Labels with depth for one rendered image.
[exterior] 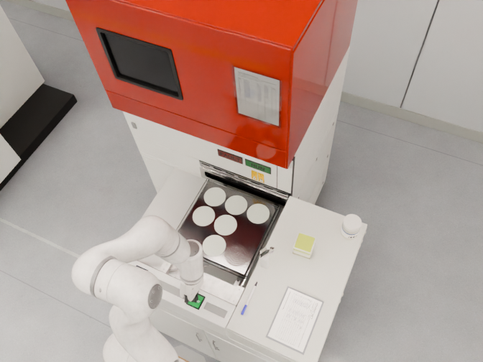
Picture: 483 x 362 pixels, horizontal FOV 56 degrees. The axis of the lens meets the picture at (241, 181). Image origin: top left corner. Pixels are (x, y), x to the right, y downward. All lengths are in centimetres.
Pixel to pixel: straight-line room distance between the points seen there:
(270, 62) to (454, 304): 204
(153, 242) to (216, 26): 63
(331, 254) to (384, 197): 137
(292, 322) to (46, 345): 169
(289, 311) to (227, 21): 105
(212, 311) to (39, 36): 345
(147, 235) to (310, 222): 92
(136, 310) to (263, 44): 77
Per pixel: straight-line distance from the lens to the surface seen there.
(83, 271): 114
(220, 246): 195
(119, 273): 111
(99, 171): 343
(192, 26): 141
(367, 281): 289
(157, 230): 118
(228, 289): 189
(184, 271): 154
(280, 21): 137
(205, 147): 197
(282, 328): 175
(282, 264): 183
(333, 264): 185
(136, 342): 130
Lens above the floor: 267
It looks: 57 degrees down
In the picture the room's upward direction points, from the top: 6 degrees counter-clockwise
